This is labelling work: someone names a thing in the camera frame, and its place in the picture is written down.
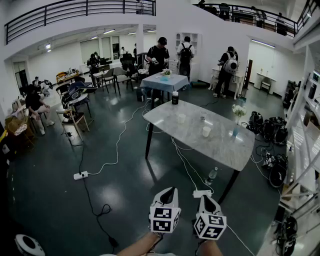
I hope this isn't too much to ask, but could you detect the plain white desk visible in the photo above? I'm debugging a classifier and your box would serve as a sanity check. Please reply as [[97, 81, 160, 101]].
[[253, 71, 278, 95]]

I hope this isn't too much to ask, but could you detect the white wall shelf cabinet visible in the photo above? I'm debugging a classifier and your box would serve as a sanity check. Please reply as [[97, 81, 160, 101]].
[[174, 31, 203, 83]]

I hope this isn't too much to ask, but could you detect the person's left forearm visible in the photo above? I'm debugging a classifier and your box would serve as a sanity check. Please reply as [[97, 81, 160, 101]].
[[117, 231, 163, 256]]

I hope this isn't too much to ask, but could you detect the black case with white outline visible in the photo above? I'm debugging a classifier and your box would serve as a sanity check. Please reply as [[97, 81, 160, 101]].
[[61, 88, 81, 105]]

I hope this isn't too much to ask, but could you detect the dark blue chair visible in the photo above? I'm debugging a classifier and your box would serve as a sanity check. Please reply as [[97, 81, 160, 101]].
[[67, 80, 88, 95]]

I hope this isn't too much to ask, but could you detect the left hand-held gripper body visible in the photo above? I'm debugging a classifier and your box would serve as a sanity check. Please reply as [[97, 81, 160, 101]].
[[149, 201, 182, 234]]

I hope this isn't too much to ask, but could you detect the white backpack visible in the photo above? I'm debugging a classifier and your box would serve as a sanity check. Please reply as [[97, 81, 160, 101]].
[[223, 51, 239, 75]]

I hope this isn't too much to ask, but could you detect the black tote bag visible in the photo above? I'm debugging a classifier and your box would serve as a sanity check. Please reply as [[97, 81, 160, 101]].
[[62, 111, 85, 123]]

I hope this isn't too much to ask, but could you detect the blue tablecloth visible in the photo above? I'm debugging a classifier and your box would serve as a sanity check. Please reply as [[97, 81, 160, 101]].
[[139, 72, 190, 94]]

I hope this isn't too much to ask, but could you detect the grey upholstered chair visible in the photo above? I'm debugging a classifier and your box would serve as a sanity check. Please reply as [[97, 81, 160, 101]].
[[113, 66, 135, 97], [101, 67, 118, 94]]

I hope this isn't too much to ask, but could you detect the white ornate console table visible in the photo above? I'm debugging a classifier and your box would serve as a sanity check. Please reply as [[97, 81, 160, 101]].
[[208, 67, 245, 101]]

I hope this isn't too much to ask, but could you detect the long white power cable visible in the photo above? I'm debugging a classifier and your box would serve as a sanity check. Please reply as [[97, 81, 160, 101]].
[[87, 98, 154, 176]]

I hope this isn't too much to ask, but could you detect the white artificial flower bouquet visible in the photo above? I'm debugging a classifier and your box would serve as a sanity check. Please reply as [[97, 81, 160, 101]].
[[231, 104, 248, 127]]

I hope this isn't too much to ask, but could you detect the person's right forearm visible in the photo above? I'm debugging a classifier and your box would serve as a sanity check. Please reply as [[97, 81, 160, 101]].
[[198, 238, 225, 256]]

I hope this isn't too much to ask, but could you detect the rattan chair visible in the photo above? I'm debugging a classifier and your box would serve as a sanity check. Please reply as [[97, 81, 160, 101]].
[[4, 116, 36, 151]]

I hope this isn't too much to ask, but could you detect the light wooden chair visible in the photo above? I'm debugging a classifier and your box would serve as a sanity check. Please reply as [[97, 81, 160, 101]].
[[56, 109, 90, 142]]

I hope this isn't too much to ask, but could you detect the black table leg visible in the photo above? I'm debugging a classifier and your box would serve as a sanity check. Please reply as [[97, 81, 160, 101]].
[[217, 169, 241, 205], [144, 121, 155, 160]]

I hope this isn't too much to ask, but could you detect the black bag with white print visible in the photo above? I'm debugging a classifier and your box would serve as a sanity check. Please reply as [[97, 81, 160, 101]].
[[246, 111, 265, 135], [274, 216, 298, 256], [273, 117, 289, 146], [262, 119, 278, 143], [261, 153, 288, 189]]

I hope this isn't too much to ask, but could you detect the clear plastic water bottle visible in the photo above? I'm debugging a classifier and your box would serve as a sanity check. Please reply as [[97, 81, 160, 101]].
[[204, 166, 219, 186]]

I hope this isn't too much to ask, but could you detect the white metal shelving rack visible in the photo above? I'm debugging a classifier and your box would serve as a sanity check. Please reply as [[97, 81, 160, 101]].
[[279, 37, 320, 227]]

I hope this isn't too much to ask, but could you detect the looped black power cable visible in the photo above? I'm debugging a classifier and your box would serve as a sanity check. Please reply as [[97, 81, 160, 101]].
[[82, 177, 119, 248]]

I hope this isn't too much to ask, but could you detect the black backpack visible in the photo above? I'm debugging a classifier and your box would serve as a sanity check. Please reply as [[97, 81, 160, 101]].
[[179, 42, 193, 75]]

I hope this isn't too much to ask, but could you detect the black square table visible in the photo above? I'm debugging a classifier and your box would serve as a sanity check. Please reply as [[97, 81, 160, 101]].
[[149, 87, 173, 111]]

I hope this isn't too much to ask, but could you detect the black office chair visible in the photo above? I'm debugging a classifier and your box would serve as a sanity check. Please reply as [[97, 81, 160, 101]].
[[119, 53, 137, 77]]

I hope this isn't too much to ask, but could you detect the black balcony railing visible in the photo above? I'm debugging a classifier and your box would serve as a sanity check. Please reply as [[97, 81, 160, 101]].
[[192, 0, 320, 38], [4, 0, 157, 46]]

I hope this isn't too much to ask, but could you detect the cluttered wooden side table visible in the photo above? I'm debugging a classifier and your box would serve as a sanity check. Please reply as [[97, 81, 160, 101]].
[[56, 70, 80, 83]]

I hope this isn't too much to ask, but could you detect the grey chair with dark legs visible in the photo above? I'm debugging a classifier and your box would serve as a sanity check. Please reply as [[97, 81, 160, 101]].
[[259, 76, 273, 95]]

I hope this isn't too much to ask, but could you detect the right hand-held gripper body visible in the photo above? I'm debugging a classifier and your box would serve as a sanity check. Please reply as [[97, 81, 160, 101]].
[[193, 211, 228, 241]]

